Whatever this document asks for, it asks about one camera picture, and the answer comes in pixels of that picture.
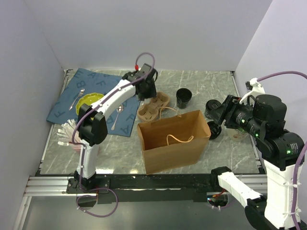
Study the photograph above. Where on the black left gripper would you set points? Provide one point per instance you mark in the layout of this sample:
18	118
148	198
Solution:
151	93

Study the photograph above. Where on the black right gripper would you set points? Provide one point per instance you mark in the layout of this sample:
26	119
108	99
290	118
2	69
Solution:
226	110

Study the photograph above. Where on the brown pulp cup carrier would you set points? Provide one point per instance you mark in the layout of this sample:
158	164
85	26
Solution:
150	111

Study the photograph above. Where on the black takeout coffee cup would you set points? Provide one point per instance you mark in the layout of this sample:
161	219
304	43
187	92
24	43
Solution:
210	105

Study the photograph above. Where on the black cup stack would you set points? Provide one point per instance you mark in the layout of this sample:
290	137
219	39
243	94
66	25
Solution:
183	96

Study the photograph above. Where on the brown paper bag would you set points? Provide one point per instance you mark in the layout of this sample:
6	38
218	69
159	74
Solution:
174	142

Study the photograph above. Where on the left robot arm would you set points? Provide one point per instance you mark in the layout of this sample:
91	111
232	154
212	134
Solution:
91	129

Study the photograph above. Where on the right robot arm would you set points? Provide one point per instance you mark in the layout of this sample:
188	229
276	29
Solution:
282	151

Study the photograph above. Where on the black lid stack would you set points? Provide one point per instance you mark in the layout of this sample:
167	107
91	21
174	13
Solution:
215	130

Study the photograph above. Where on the silver spoon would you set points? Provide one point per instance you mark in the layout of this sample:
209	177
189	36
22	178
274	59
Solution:
119	110

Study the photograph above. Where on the blue alphabet placemat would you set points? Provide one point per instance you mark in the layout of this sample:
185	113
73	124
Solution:
100	83

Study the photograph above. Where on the green dotted plate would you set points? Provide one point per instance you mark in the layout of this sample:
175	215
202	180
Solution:
88	99

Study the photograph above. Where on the silver fork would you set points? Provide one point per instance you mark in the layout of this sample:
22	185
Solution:
80	94

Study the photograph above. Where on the pink straw cup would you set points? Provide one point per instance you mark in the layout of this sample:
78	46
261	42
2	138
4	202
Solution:
75	147

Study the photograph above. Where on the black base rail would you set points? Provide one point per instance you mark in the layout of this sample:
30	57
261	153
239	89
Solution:
142	188

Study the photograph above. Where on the aluminium frame rail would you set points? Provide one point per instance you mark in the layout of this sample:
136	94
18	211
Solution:
40	186

